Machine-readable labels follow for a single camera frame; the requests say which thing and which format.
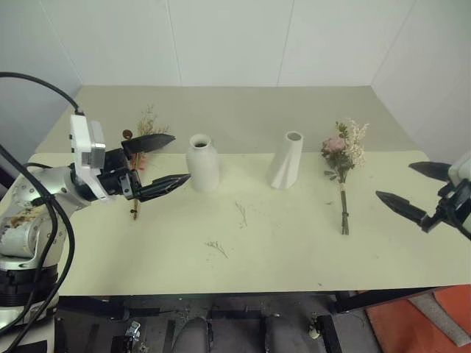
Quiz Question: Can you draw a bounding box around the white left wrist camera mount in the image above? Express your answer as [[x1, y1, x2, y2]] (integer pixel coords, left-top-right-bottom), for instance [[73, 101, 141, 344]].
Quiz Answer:
[[68, 114, 110, 203]]

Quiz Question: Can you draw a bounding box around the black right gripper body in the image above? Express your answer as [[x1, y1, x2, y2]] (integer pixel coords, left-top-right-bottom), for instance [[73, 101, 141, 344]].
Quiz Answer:
[[420, 179, 471, 234]]

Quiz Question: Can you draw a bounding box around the small dried twig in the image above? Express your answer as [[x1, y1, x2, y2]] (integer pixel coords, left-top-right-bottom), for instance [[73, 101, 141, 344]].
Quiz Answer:
[[204, 240, 230, 259], [234, 201, 249, 228]]

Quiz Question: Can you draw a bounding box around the dark rounded grey shape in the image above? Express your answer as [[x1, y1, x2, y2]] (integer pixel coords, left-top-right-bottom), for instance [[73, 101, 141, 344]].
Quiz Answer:
[[171, 316, 215, 353]]

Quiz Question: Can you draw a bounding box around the pink rose flower bouquet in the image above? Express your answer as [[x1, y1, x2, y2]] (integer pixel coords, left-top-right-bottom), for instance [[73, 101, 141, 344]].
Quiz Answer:
[[320, 118, 370, 237]]

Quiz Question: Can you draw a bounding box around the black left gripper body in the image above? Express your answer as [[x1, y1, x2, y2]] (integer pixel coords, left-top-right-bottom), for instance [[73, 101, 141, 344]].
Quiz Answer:
[[96, 146, 144, 202]]

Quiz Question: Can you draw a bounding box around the white twisted vase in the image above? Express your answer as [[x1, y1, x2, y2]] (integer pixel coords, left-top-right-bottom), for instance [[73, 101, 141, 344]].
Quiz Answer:
[[270, 130, 306, 190]]

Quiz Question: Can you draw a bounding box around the dried yellow flower bouquet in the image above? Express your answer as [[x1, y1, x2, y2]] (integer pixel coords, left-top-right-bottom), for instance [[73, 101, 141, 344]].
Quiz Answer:
[[122, 104, 172, 221]]

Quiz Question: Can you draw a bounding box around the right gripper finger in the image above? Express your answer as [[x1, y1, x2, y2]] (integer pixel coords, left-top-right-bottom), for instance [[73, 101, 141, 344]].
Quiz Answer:
[[375, 190, 430, 227], [408, 161, 453, 182]]

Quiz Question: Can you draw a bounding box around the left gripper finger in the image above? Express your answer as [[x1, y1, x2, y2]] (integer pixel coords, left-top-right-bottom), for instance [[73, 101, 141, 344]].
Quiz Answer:
[[134, 173, 192, 203], [121, 133, 177, 156]]

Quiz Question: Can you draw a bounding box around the cream table mat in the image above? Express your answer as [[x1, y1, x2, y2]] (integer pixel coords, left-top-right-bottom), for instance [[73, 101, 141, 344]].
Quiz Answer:
[[26, 149, 471, 297]]

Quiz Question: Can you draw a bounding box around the black table frame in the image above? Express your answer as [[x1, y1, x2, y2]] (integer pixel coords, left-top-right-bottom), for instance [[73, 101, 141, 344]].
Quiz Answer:
[[54, 283, 471, 353]]

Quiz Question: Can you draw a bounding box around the white round bottle vase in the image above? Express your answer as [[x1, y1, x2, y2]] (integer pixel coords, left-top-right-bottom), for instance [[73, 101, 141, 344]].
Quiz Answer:
[[185, 132, 222, 193]]

